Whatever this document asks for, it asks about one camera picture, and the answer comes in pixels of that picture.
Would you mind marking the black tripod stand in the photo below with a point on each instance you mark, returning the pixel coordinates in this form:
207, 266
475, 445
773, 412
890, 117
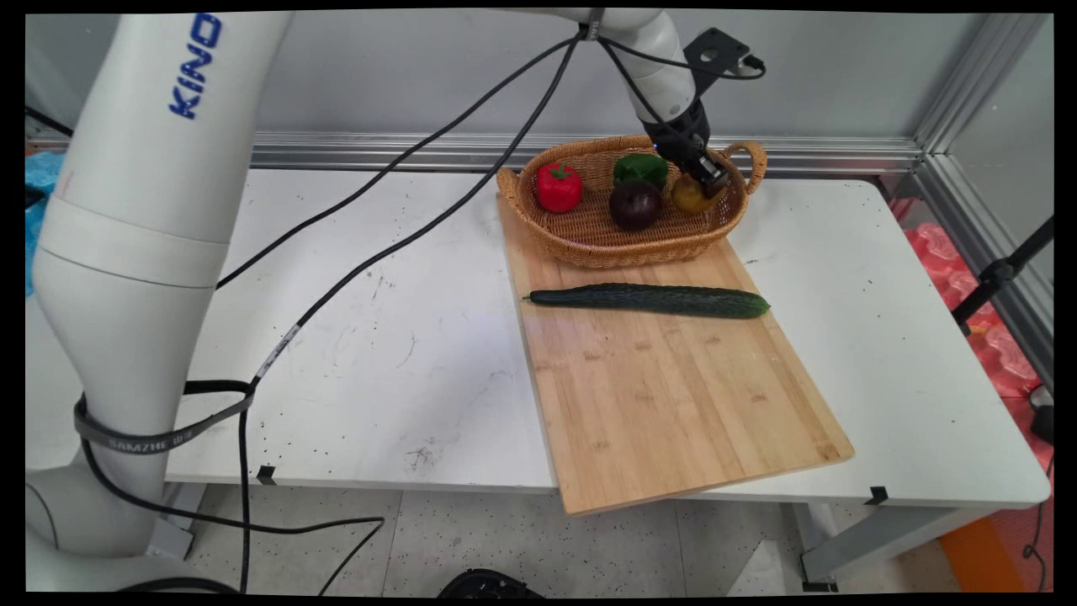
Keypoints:
997, 273

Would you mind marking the bamboo cutting board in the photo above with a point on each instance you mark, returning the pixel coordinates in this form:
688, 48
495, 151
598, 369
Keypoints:
656, 404

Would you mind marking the small black device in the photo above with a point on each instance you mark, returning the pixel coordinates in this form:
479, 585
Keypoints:
1043, 419

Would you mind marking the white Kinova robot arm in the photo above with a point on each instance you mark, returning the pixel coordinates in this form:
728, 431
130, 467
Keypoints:
135, 210

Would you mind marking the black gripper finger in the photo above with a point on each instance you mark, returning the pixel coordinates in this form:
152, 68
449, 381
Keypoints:
711, 178
721, 167

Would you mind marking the yellow-brown toy potato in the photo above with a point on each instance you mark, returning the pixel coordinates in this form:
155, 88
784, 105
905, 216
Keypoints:
688, 198

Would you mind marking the short aluminium frame rail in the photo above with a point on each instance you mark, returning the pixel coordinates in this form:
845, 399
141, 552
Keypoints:
984, 252

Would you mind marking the orange floor mat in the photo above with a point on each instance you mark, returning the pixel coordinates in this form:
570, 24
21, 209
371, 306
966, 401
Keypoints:
984, 555

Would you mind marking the small black table clip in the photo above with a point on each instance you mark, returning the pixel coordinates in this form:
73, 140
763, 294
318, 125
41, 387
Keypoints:
878, 496
267, 475

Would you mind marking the blue foam mat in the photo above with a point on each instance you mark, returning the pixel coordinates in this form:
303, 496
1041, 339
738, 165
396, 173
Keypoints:
40, 210

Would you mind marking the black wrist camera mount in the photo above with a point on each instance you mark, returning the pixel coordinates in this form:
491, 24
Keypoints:
715, 52

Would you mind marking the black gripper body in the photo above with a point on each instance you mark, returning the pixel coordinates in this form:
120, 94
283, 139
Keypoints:
680, 133

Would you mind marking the black round floor object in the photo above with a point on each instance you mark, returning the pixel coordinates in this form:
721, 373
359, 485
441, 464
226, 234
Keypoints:
488, 585

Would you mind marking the red toy tomato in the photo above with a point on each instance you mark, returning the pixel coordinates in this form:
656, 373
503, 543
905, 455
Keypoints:
559, 188

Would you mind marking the green toy bell pepper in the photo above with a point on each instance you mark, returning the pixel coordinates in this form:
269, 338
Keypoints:
639, 169

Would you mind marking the dark purple toy onion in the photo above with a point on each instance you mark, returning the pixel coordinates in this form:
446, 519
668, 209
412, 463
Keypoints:
634, 206

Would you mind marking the dark green cucumber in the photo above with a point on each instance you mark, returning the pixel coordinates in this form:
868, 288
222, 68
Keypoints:
656, 300

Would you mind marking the woven wicker basket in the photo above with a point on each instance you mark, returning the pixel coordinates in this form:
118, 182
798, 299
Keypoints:
589, 236

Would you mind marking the long aluminium frame rail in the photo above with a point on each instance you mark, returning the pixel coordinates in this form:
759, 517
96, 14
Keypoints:
404, 151

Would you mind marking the red foam mat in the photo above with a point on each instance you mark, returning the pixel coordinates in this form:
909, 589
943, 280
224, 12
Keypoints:
997, 353

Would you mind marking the grey table leg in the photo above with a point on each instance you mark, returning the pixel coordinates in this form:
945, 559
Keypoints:
875, 539
181, 522

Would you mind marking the aluminium frame post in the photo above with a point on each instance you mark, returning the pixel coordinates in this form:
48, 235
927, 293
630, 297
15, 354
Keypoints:
976, 80

